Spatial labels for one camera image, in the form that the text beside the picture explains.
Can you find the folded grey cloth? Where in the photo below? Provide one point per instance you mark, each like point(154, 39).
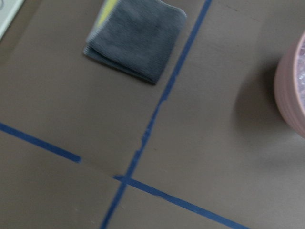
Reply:
point(135, 36)

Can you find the pink bowl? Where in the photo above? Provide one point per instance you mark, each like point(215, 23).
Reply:
point(286, 96)

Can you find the clear ice cubes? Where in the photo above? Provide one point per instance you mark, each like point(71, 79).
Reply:
point(301, 74)

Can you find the cream plastic tray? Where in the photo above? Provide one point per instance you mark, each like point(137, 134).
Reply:
point(8, 11)

